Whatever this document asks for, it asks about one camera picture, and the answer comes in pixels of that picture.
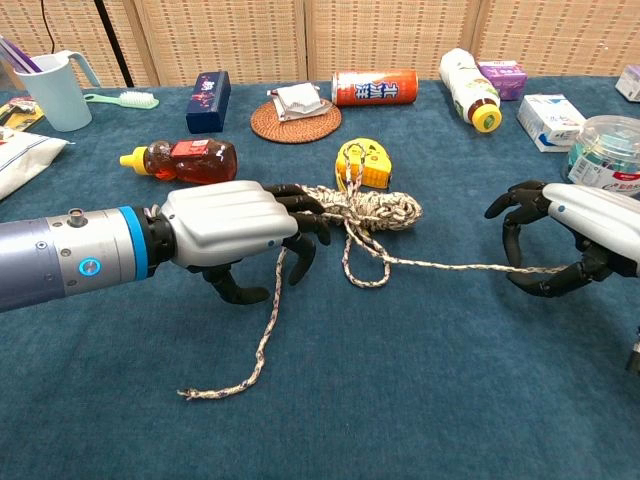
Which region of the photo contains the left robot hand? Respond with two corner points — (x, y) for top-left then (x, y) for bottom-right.
(160, 179), (332, 306)

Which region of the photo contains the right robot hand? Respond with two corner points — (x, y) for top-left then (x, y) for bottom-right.
(483, 179), (640, 299)

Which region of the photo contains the beige braided rope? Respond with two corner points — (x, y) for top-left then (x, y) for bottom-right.
(177, 184), (576, 402)

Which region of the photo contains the honey bear bottle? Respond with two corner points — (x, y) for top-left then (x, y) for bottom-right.
(118, 137), (239, 185)

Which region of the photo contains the clear plastic jar of clips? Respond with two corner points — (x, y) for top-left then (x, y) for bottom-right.
(560, 114), (640, 199)

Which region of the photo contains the white and blue box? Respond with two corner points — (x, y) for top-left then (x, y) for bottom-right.
(516, 93), (587, 154)

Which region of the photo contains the dark blue rectangular box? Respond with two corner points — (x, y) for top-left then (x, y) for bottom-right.
(185, 70), (233, 135)

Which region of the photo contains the round woven coaster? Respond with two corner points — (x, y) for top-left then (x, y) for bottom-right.
(249, 97), (344, 145)

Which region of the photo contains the silver foil packet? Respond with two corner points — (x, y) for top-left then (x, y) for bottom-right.
(266, 82), (325, 123)

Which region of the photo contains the purple and white carton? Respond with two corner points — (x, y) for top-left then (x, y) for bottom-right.
(614, 63), (640, 104)

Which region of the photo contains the mint green brush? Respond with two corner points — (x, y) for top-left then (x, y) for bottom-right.
(82, 90), (161, 111)

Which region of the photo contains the yellow tape measure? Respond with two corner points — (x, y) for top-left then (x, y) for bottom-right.
(334, 139), (394, 194)

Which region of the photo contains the small purple carton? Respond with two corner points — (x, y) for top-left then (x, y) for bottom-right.
(477, 60), (529, 102)

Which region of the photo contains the white bottle yellow cap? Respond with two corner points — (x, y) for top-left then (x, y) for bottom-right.
(438, 47), (503, 134)

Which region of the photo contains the orange drink can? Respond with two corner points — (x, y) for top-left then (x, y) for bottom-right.
(331, 68), (419, 107)

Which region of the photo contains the black stand pole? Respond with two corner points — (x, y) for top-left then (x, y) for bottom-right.
(93, 0), (135, 89)

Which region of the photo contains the white sugar bag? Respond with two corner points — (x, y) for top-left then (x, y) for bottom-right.
(0, 130), (70, 201)

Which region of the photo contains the bamboo folding screen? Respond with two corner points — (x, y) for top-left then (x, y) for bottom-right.
(0, 0), (640, 91)

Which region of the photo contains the yellow packaged utility knife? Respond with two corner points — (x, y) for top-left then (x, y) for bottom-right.
(0, 97), (46, 134)

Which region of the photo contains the blue table carpet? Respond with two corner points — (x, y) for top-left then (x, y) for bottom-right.
(0, 74), (640, 480)

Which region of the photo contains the purple toothpaste tube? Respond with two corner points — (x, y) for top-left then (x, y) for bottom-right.
(0, 35), (45, 76)

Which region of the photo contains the light blue handled cup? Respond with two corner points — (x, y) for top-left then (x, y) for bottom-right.
(13, 49), (103, 133)

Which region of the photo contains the thin black hanging cable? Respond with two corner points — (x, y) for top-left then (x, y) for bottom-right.
(39, 0), (57, 54)

